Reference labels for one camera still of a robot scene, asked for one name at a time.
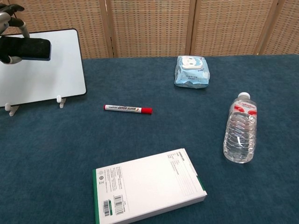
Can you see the light blue wet wipes pack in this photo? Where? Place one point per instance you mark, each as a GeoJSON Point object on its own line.
{"type": "Point", "coordinates": [191, 74]}

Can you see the woven bamboo folding screen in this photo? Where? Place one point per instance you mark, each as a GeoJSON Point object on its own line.
{"type": "Point", "coordinates": [149, 28]}

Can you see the red white marker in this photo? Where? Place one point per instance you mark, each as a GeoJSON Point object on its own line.
{"type": "Point", "coordinates": [126, 109]}

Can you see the white board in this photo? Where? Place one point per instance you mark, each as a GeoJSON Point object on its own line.
{"type": "Point", "coordinates": [46, 79]}

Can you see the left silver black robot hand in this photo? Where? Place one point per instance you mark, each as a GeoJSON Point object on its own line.
{"type": "Point", "coordinates": [7, 16]}

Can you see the white green-edged cardboard box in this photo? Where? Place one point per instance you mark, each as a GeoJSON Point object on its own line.
{"type": "Point", "coordinates": [147, 189]}

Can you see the black eraser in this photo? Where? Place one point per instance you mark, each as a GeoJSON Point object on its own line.
{"type": "Point", "coordinates": [32, 49]}

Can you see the blue felt table mat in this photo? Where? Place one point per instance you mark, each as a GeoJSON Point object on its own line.
{"type": "Point", "coordinates": [140, 135]}

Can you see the clear plastic water bottle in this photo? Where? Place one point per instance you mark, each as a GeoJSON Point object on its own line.
{"type": "Point", "coordinates": [240, 130]}

